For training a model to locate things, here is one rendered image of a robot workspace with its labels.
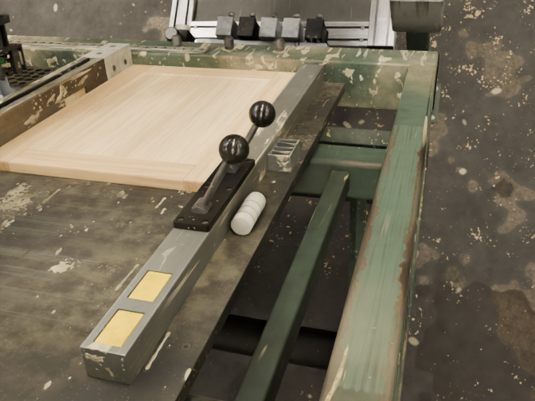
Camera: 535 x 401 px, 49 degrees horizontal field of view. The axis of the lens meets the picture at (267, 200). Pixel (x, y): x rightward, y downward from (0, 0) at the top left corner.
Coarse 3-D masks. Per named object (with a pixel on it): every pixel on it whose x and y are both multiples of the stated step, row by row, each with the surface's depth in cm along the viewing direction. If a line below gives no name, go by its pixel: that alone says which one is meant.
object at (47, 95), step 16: (112, 48) 142; (128, 48) 145; (80, 64) 133; (96, 64) 132; (112, 64) 139; (128, 64) 146; (48, 80) 123; (64, 80) 122; (80, 80) 127; (96, 80) 133; (16, 96) 114; (32, 96) 113; (48, 96) 117; (64, 96) 122; (0, 112) 106; (16, 112) 109; (32, 112) 113; (48, 112) 118; (0, 128) 105; (16, 128) 109; (0, 144) 106
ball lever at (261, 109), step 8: (256, 104) 80; (264, 104) 80; (248, 112) 81; (256, 112) 80; (264, 112) 80; (272, 112) 80; (256, 120) 80; (264, 120) 80; (272, 120) 81; (256, 128) 82; (248, 136) 83; (248, 144) 84; (232, 168) 86
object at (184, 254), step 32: (288, 96) 117; (288, 128) 108; (256, 160) 92; (224, 224) 79; (160, 256) 70; (192, 256) 69; (128, 288) 65; (192, 288) 70; (160, 320) 62; (96, 352) 57; (128, 352) 56
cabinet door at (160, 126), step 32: (96, 96) 128; (128, 96) 128; (160, 96) 127; (192, 96) 126; (224, 96) 125; (256, 96) 124; (32, 128) 113; (64, 128) 113; (96, 128) 112; (128, 128) 112; (160, 128) 111; (192, 128) 110; (224, 128) 110; (0, 160) 100; (32, 160) 100; (64, 160) 99; (96, 160) 99; (128, 160) 98; (160, 160) 99; (192, 160) 98
